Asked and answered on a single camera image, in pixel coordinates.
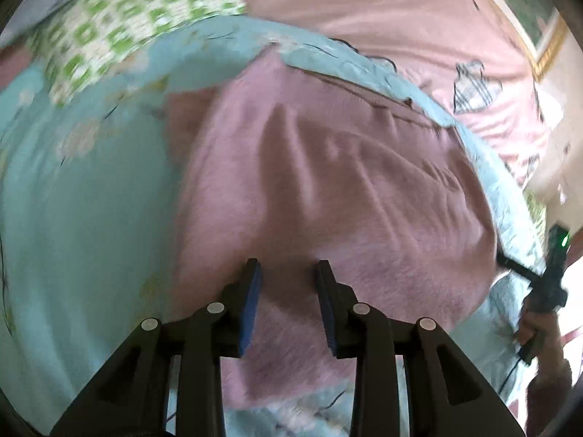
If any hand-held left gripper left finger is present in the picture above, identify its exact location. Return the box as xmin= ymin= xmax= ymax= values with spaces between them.
xmin=50 ymin=259 xmax=264 ymax=437

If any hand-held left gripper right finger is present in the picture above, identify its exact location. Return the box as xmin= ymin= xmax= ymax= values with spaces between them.
xmin=315 ymin=259 xmax=524 ymax=437

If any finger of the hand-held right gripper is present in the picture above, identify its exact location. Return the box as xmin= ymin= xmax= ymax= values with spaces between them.
xmin=496 ymin=252 xmax=545 ymax=285

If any pink fuzzy towel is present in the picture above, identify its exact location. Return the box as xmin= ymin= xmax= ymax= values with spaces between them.
xmin=166 ymin=48 xmax=502 ymax=413

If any person's right forearm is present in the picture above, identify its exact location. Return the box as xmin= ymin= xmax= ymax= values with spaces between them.
xmin=524 ymin=357 xmax=575 ymax=437

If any person's right hand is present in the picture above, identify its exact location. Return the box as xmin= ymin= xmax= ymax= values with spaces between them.
xmin=514 ymin=300 xmax=566 ymax=365

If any teal floral blanket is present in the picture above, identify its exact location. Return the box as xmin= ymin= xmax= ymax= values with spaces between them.
xmin=0 ymin=13 xmax=547 ymax=437

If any pink heart print quilt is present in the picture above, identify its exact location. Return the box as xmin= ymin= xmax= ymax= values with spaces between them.
xmin=246 ymin=0 xmax=552 ymax=192

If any green checkered pillow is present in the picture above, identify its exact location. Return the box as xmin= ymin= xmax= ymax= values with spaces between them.
xmin=27 ymin=0 xmax=247 ymax=105

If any black cable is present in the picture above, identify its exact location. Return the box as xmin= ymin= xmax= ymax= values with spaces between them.
xmin=497 ymin=359 xmax=524 ymax=394

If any gold picture frame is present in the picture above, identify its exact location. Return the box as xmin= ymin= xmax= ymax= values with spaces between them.
xmin=455 ymin=0 xmax=570 ymax=83

